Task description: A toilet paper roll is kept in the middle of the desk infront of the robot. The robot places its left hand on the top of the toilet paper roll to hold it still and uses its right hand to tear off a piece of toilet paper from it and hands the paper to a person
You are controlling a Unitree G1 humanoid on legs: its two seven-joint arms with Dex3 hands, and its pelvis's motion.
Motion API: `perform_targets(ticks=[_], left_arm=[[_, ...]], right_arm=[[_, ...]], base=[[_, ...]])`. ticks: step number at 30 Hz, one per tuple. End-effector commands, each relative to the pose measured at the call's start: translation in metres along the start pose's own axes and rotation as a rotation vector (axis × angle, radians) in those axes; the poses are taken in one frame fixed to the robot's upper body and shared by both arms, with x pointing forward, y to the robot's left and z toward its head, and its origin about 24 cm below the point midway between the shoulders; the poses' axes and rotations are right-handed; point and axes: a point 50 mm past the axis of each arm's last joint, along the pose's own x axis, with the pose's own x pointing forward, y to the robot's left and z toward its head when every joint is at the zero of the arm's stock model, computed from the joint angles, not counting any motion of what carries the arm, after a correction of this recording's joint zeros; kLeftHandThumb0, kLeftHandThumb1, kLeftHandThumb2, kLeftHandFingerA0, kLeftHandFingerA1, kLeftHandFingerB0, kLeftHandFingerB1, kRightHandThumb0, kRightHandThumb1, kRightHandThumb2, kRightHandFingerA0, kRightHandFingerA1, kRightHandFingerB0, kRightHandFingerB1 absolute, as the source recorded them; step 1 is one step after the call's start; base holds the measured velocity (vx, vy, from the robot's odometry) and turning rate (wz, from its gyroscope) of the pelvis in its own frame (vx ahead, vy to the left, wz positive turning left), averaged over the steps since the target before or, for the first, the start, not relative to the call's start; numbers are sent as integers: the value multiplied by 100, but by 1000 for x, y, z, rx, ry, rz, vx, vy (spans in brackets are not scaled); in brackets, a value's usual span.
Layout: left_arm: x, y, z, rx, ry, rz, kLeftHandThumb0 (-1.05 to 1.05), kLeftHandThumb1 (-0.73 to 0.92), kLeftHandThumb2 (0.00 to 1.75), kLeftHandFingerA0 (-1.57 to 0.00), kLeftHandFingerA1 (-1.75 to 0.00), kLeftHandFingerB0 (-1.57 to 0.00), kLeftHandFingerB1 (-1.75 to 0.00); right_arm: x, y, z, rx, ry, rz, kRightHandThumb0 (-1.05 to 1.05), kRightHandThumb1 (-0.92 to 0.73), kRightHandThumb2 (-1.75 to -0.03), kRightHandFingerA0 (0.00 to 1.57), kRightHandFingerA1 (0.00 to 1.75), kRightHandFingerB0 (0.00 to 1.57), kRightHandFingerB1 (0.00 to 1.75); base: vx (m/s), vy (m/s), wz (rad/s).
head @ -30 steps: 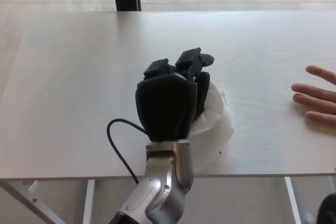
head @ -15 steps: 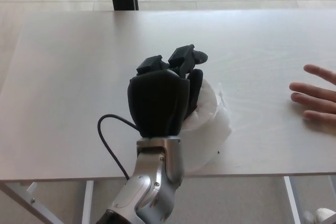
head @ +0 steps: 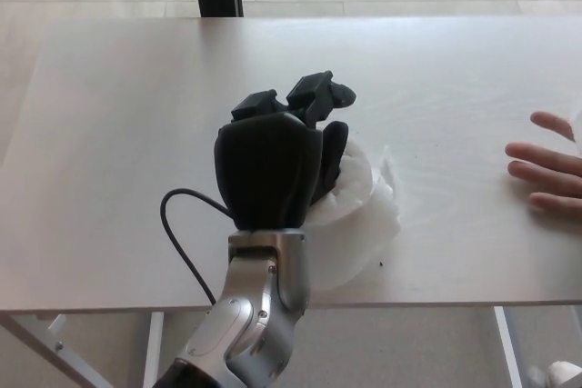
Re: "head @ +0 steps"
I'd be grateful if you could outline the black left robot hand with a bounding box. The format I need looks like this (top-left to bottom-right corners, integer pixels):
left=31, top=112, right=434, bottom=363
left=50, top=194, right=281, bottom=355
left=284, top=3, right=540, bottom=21
left=213, top=69, right=357, bottom=230

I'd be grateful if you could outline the bare person hand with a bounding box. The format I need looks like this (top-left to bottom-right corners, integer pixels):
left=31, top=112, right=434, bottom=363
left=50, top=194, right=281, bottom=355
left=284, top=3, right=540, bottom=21
left=505, top=110, right=582, bottom=213

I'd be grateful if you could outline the white toilet paper roll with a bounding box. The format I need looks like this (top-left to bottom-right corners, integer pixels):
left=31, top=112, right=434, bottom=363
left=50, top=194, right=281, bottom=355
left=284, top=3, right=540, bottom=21
left=302, top=135, right=404, bottom=293

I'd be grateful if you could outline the white table leg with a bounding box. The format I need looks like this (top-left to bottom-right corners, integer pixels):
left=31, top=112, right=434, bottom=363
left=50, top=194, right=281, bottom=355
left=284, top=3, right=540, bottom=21
left=143, top=311, right=166, bottom=388
left=493, top=305, right=524, bottom=388

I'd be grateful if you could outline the white shoe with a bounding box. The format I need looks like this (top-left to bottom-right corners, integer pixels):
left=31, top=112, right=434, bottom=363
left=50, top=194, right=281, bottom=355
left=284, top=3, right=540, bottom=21
left=545, top=359, right=582, bottom=388

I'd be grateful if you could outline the white diagonal table brace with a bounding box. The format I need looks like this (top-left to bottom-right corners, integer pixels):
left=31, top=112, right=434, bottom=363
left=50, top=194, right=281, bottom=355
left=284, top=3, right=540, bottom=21
left=0, top=313, right=113, bottom=388

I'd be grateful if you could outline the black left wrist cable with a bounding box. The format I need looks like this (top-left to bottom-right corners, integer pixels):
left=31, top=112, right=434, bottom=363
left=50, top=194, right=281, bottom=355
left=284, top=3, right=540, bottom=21
left=159, top=187, right=233, bottom=305

